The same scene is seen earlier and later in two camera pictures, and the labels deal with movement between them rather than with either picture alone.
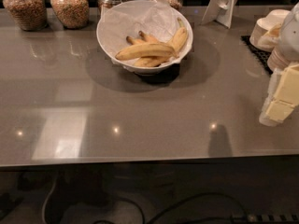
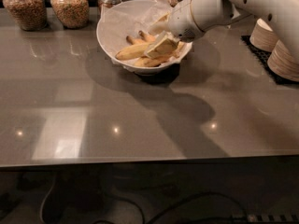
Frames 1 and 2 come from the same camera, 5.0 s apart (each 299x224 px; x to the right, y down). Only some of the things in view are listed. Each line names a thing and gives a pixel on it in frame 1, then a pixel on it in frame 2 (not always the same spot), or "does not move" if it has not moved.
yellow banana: (146, 50) does not move
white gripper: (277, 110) -> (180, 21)
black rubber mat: (261, 54) does not move
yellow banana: (142, 40) does not move
